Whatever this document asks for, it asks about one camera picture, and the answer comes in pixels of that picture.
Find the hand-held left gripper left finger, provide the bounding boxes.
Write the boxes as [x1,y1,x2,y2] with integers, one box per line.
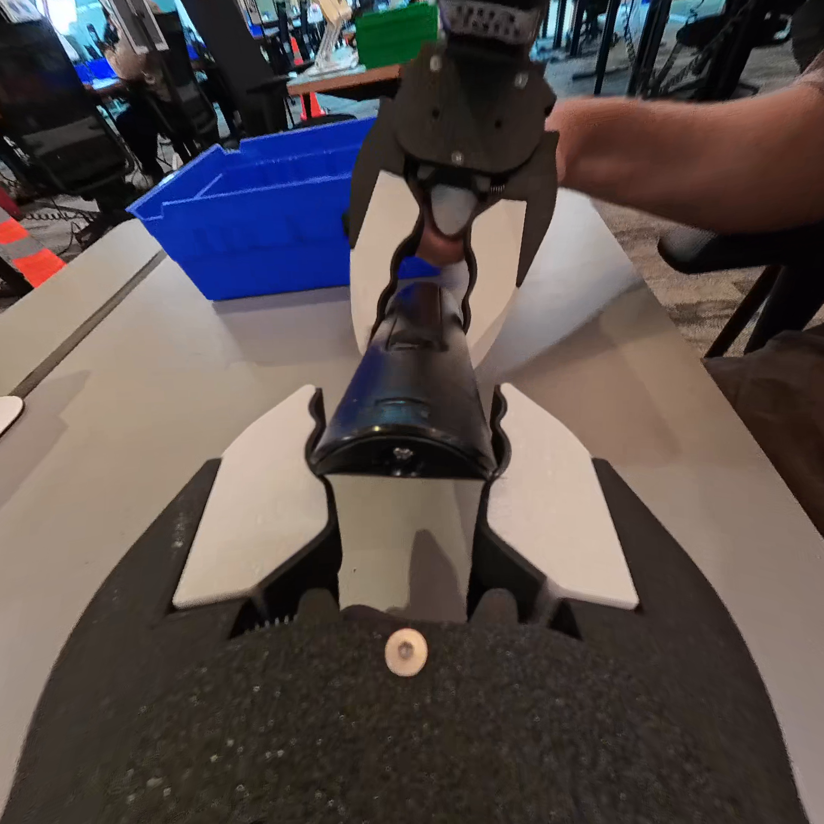
[171,384,342,620]

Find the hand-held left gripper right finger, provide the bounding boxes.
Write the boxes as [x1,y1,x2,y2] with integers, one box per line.
[467,383,641,627]

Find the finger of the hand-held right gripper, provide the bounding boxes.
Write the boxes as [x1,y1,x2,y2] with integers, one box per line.
[463,193,527,353]
[349,169,427,355]

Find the black remote control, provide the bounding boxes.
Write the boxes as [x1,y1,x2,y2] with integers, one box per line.
[308,280,501,482]

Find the person's right forearm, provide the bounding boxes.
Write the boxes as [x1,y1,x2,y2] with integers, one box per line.
[612,76,824,234]

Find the grey desk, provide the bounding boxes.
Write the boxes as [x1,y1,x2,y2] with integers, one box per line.
[0,187,824,824]

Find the person's right hand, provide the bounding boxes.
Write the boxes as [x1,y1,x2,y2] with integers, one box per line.
[546,97,617,194]

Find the green plastic bin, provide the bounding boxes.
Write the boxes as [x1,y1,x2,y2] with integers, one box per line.
[354,2,440,68]

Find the blue plastic bin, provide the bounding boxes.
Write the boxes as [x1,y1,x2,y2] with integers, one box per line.
[127,118,379,302]

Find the wooden table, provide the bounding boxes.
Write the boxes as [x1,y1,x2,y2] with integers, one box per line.
[286,63,403,103]

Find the small orange traffic cone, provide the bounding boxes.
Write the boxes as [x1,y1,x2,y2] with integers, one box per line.
[290,35,328,123]

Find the black office chair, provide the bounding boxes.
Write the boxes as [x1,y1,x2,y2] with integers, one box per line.
[657,225,824,358]
[0,19,139,213]

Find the orange grey striped cone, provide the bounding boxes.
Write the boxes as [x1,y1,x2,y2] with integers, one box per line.
[0,206,68,291]

